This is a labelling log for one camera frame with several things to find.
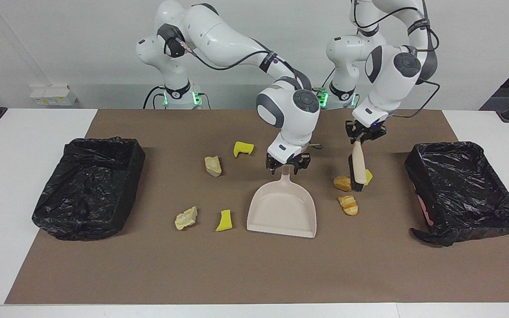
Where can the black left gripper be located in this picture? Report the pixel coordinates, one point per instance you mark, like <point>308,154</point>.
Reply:
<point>367,132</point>

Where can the yellow curved sponge strip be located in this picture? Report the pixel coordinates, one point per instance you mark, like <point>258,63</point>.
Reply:
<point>224,223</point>

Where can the striped croissant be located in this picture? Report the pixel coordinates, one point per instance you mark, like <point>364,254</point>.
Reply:
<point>348,206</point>

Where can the brown table mat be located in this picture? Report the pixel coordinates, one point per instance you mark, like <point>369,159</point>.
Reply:
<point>254,274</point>

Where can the black bag lined pink bin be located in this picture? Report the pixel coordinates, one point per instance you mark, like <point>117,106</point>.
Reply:
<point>457,185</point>

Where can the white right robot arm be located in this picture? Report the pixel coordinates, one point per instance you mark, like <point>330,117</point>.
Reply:
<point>219,35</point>

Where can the beige hand brush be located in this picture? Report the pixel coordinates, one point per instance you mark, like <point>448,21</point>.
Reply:
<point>359,163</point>

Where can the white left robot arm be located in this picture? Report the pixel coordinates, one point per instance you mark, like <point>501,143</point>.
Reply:
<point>387,66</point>

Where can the brown bread roll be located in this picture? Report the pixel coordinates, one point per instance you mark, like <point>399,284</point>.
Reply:
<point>342,183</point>

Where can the yellow sponge chunk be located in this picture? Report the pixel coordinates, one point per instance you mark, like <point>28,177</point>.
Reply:
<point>369,177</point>

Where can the pale bread chunk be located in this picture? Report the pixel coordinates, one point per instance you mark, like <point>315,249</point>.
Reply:
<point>185,219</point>
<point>213,166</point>

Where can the white wall socket box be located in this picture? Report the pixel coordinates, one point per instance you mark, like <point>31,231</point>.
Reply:
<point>53,96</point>

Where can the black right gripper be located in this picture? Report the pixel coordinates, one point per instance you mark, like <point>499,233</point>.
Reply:
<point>290,160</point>

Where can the beige plastic dustpan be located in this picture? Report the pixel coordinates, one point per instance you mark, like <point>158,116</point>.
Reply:
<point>281,212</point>

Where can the yellow notched sponge piece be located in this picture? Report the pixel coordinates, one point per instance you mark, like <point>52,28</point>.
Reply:
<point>241,148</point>

